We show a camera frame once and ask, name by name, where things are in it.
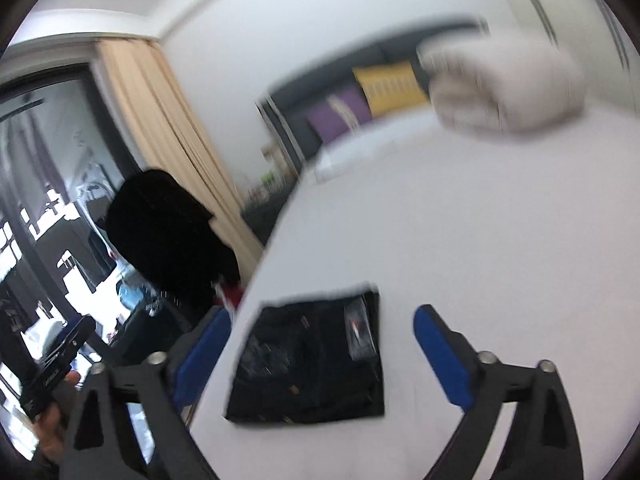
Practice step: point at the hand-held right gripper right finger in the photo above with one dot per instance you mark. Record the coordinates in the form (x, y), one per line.
(445, 355)

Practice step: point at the beige curtain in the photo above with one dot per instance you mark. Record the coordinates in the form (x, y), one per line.
(165, 125)

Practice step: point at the black chair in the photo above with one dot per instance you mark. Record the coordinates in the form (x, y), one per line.
(165, 230)

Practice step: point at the white folded duvet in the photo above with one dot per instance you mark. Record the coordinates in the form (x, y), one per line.
(510, 90)

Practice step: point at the yellow pillow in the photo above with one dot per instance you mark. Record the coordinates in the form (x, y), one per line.
(390, 87)

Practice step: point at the person's left hand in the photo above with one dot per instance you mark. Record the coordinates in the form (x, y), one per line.
(50, 427)

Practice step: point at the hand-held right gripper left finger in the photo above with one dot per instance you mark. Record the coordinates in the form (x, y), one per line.
(200, 360)

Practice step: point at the purple pillow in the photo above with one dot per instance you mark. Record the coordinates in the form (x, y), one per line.
(332, 117)

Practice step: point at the red cloth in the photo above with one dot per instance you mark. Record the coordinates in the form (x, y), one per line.
(231, 296)

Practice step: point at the dark grey headboard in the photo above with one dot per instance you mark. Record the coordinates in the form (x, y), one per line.
(295, 105)

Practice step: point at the white pillow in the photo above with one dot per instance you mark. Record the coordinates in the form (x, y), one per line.
(360, 155)

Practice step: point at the black pants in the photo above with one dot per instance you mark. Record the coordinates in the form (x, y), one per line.
(300, 360)

